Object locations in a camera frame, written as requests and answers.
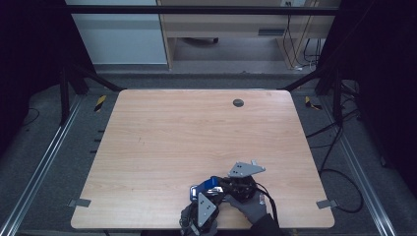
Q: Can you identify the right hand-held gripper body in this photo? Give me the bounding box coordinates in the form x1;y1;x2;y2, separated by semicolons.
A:
227;161;267;203

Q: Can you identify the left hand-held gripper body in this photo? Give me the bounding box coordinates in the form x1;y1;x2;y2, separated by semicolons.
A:
188;192;219;236

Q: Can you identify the blue stapler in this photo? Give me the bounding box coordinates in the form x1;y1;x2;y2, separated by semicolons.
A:
189;175;227;204

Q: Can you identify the person's left hand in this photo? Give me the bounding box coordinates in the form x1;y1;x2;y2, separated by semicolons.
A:
179;204;198;236

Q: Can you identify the person's right hand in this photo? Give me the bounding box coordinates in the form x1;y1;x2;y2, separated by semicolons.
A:
225;193;268;226

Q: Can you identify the yellow black hazard tape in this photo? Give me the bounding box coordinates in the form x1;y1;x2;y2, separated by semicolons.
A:
304;95;324;111
93;94;108;113

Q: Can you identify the dark object under desk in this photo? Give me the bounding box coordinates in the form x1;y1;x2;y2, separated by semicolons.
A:
181;36;220;46

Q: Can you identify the dark curtain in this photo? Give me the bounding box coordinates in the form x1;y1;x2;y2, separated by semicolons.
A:
319;0;417;200
0;0;96;156

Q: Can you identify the white cabinet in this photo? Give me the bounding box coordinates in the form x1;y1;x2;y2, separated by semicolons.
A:
64;0;168;66

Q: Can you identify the right hand-held gripper cable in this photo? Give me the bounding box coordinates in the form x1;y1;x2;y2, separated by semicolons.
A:
255;181;280;228

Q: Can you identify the grey table bracket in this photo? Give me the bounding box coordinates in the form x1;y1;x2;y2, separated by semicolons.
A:
67;198;92;208
316;199;339;209

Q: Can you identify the aluminium floor rail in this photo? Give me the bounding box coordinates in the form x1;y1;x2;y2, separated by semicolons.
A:
0;93;86;236
318;95;399;236

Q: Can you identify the black metal frame strut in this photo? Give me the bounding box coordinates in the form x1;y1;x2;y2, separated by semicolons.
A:
58;61;128;126
277;62;344;125

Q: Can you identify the bundle of desk cables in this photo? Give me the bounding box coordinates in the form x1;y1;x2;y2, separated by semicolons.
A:
282;13;325;72

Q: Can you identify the black horizontal frame bar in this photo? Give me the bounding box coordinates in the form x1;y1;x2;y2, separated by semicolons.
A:
65;4;340;16

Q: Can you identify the thin black floor cable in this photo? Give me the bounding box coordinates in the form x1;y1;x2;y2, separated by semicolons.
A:
19;106;41;129

